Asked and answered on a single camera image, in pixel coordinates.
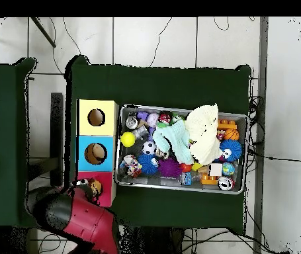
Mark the dark green tablecloth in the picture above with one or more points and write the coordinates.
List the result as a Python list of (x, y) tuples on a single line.
[(152, 87)]

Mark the green spiky ball with eye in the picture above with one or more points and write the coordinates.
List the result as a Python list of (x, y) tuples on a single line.
[(176, 117)]

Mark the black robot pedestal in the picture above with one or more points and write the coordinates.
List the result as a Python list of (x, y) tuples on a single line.
[(152, 242)]

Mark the blue spiky ball with eyes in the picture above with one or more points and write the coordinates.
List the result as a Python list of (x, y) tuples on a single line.
[(233, 148), (147, 164)]

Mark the silver drink can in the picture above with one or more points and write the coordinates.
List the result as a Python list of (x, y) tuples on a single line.
[(225, 183)]

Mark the shallow clear mesh bin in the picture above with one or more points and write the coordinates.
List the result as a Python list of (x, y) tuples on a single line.
[(123, 112)]

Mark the mint green cloth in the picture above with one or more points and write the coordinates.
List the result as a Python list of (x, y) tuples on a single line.
[(178, 137)]

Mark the black upright panel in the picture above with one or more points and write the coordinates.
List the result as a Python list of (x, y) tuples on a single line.
[(56, 137)]

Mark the yellow ball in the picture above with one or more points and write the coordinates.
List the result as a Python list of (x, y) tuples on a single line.
[(127, 139)]

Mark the purple spiky ball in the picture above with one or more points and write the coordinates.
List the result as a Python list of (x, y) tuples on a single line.
[(169, 168)]

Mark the small orange basketball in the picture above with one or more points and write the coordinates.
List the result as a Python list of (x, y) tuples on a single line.
[(231, 134)]

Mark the dark slanted rod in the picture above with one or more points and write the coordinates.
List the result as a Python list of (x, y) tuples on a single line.
[(43, 31)]

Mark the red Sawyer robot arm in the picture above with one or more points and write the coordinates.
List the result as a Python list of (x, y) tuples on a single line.
[(86, 219)]

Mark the small soccer ball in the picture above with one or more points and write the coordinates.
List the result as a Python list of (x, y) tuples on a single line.
[(149, 147)]

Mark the small brown plush toy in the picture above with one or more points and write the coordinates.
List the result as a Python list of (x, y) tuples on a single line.
[(96, 186)]

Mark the wooden three-hole box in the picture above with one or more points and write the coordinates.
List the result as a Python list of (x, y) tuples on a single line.
[(86, 127)]

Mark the cream yellow cloth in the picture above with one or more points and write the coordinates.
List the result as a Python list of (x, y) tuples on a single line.
[(203, 132)]

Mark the small baseball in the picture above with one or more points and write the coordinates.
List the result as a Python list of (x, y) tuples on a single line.
[(152, 119)]

